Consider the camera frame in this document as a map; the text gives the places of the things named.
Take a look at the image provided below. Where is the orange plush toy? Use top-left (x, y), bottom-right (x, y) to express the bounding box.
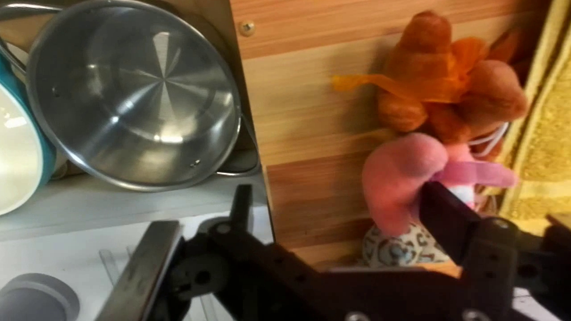
top-left (330, 10), bottom-right (530, 147)

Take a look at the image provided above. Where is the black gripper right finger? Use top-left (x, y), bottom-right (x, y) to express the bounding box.
top-left (418, 181), bottom-right (521, 300)

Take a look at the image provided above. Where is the white enamel pot teal rim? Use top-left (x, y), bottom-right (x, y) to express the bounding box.
top-left (0, 53), bottom-right (59, 220)

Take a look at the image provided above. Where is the white toy sink unit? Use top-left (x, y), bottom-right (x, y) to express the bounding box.
top-left (0, 0), bottom-right (277, 321)

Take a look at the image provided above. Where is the striped wooden countertop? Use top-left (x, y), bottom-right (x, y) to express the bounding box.
top-left (227, 0), bottom-right (571, 274)

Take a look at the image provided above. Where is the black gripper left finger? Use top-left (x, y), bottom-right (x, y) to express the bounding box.
top-left (170, 183), bottom-right (313, 300)

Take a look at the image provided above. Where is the stainless steel pot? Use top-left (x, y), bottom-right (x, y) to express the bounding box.
top-left (25, 0), bottom-right (245, 195)

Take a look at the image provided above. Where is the leopard print plush toy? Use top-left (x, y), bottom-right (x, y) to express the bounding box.
top-left (361, 224), bottom-right (457, 270)

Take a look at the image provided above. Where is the pink plush toy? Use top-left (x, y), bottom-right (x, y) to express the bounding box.
top-left (361, 131), bottom-right (520, 242)

